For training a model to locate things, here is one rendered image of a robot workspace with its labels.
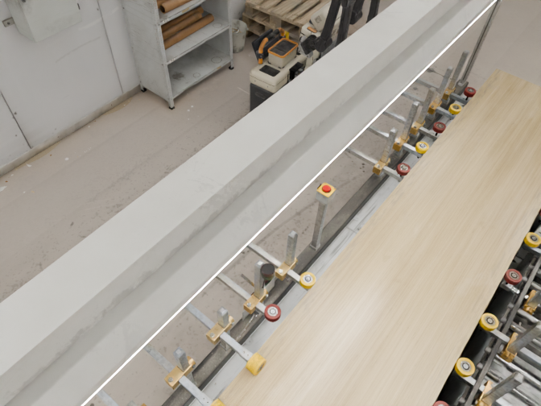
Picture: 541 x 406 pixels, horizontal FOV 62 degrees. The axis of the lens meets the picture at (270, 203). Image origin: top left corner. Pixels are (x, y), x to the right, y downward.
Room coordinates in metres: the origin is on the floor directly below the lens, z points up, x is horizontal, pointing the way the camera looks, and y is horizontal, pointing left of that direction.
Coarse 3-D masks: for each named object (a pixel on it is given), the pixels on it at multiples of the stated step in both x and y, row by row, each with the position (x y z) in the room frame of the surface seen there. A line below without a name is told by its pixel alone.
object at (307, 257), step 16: (400, 160) 2.20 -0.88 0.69; (384, 176) 2.03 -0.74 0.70; (368, 192) 1.89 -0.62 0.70; (352, 208) 1.75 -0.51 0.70; (336, 224) 1.62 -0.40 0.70; (320, 240) 1.49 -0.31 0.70; (304, 256) 1.38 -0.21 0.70; (272, 288) 1.16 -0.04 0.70; (288, 288) 1.18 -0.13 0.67; (240, 320) 0.97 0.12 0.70; (256, 320) 0.98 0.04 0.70; (224, 352) 0.80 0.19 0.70; (208, 368) 0.72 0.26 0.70; (176, 400) 0.56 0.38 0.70; (192, 400) 0.58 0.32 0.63
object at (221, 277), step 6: (216, 276) 1.14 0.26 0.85; (222, 276) 1.13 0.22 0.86; (222, 282) 1.11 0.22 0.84; (228, 282) 1.10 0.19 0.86; (234, 288) 1.07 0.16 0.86; (240, 288) 1.07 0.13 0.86; (240, 294) 1.04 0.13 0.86; (246, 294) 1.04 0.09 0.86; (258, 306) 0.98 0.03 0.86; (264, 306) 0.98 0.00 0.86
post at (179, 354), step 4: (180, 348) 0.65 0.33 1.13; (176, 352) 0.63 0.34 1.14; (180, 352) 0.63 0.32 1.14; (184, 352) 0.64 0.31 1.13; (176, 356) 0.62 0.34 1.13; (180, 356) 0.62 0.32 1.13; (184, 356) 0.63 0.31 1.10; (176, 360) 0.62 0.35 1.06; (180, 360) 0.61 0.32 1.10; (184, 360) 0.63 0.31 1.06; (180, 364) 0.61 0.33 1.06; (184, 364) 0.62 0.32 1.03; (188, 364) 0.64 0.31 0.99; (180, 368) 0.62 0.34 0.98; (184, 368) 0.62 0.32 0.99; (188, 376) 0.62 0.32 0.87; (192, 376) 0.64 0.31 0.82; (192, 380) 0.63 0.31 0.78
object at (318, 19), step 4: (328, 4) 2.92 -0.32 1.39; (320, 8) 2.98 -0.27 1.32; (324, 8) 2.86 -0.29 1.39; (328, 8) 2.88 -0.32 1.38; (340, 8) 2.94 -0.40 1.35; (316, 12) 2.88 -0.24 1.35; (320, 12) 2.85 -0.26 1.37; (324, 12) 2.84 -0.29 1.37; (340, 12) 2.92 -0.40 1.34; (312, 16) 2.89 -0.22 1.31; (316, 16) 2.86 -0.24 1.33; (320, 16) 2.84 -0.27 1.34; (324, 16) 2.83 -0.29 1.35; (340, 16) 2.90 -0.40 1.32; (312, 20) 2.87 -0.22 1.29; (316, 20) 2.86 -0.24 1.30; (320, 20) 2.84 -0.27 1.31; (324, 20) 2.83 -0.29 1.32; (336, 20) 2.86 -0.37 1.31; (316, 24) 2.86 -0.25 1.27; (320, 24) 2.84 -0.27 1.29; (336, 24) 2.82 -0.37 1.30; (316, 28) 2.86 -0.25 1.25; (320, 28) 2.84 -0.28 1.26; (320, 32) 2.84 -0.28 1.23
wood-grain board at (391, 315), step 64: (448, 128) 2.31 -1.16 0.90; (512, 128) 2.34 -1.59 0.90; (448, 192) 1.75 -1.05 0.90; (512, 192) 1.78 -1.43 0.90; (384, 256) 1.28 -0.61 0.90; (448, 256) 1.30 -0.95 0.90; (512, 256) 1.32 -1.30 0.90; (320, 320) 0.91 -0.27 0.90; (384, 320) 0.92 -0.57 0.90; (448, 320) 0.94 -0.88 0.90; (256, 384) 0.60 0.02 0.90; (320, 384) 0.61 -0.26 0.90; (384, 384) 0.62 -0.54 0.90
